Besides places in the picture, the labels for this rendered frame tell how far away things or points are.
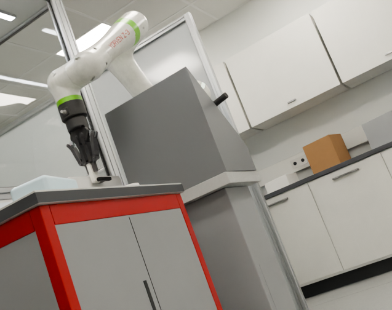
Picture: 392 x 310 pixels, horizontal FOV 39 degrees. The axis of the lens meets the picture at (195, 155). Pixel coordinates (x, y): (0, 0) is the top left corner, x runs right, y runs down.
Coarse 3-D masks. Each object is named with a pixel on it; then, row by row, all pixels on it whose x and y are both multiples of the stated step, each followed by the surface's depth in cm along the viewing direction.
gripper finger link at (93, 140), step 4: (92, 132) 189; (92, 136) 189; (96, 136) 191; (92, 140) 189; (96, 140) 191; (92, 144) 189; (96, 144) 190; (92, 148) 189; (96, 148) 190; (92, 152) 189; (96, 152) 190; (92, 156) 189
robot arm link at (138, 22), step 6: (126, 12) 223; (132, 12) 222; (138, 12) 223; (120, 18) 217; (126, 18) 216; (132, 18) 217; (138, 18) 220; (144, 18) 223; (132, 24) 215; (138, 24) 218; (144, 24) 221; (138, 30) 217; (144, 30) 221; (138, 36) 217; (144, 36) 225; (138, 42) 227
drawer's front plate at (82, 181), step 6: (78, 180) 184; (84, 180) 187; (90, 180) 190; (114, 180) 203; (120, 180) 206; (78, 186) 183; (84, 186) 186; (90, 186) 189; (96, 186) 192; (102, 186) 195
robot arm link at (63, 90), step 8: (56, 72) 192; (64, 72) 190; (48, 80) 194; (56, 80) 192; (64, 80) 190; (48, 88) 196; (56, 88) 192; (64, 88) 192; (72, 88) 192; (80, 88) 194; (56, 96) 193; (64, 96) 191; (72, 96) 192; (80, 96) 195; (56, 104) 195
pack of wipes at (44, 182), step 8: (40, 176) 120; (48, 176) 121; (24, 184) 121; (32, 184) 120; (40, 184) 119; (48, 184) 119; (56, 184) 123; (64, 184) 126; (72, 184) 130; (16, 192) 121; (24, 192) 120
